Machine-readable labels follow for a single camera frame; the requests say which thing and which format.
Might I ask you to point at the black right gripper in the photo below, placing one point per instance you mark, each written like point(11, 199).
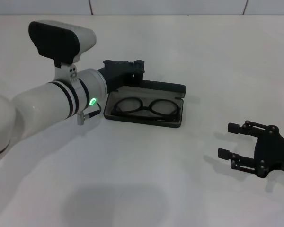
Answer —
point(272, 151)

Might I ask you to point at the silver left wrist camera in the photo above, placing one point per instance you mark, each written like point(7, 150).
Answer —
point(82, 35)

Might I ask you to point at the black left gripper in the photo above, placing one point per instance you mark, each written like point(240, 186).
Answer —
point(118, 73)

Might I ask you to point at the black glasses case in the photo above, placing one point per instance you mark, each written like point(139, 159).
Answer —
point(144, 123)

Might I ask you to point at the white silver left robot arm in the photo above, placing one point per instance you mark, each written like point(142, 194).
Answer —
point(49, 101)

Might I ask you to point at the black glasses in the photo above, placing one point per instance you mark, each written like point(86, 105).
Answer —
point(146, 108)

